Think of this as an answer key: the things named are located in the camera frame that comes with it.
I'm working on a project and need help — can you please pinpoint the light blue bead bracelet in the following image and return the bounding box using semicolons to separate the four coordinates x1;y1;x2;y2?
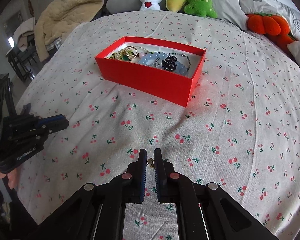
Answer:
139;52;191;77

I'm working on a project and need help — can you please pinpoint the dark chair with clothes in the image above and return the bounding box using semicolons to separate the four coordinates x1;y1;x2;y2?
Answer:
5;17;39;82

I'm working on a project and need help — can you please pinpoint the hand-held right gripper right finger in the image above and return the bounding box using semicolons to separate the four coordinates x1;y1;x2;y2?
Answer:
154;148;278;240

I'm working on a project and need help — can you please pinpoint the green tree plush toy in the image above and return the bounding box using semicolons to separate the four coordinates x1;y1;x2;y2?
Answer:
184;0;218;18

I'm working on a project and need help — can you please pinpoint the cherry print bedsheet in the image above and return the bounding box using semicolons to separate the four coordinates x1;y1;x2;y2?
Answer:
15;11;300;240

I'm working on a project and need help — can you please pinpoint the person's left hand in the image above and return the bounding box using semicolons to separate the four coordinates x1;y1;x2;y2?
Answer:
0;169;18;196

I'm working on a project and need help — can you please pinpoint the black claw hair clip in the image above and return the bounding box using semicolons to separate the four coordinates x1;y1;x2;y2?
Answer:
161;56;178;71

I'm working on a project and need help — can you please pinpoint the beige quilted blanket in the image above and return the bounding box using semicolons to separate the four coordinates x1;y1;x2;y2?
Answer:
35;0;120;62

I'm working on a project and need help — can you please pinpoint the green bead bracelet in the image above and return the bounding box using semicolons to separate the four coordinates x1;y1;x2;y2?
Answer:
112;47;138;61

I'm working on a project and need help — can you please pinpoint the red jewelry box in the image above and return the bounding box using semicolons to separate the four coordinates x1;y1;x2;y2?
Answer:
94;36;207;108

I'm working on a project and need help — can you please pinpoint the orange pumpkin plush toy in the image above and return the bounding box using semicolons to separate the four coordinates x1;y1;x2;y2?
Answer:
247;13;297;53

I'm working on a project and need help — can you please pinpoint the grey face print pillow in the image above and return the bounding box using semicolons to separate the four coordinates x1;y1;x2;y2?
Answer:
237;0;300;42

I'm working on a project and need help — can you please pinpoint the silver bead bracelet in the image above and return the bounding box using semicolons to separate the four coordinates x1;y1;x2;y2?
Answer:
134;46;152;54

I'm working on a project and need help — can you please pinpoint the multicolour seed bead bracelet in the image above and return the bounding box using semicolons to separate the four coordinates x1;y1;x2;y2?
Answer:
169;52;193;72

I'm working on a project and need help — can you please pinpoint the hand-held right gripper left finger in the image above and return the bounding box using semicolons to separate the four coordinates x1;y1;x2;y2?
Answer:
37;149;148;240

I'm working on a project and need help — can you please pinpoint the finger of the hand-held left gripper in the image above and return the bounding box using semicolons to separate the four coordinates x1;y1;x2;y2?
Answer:
38;114;66;127
41;119;69;136

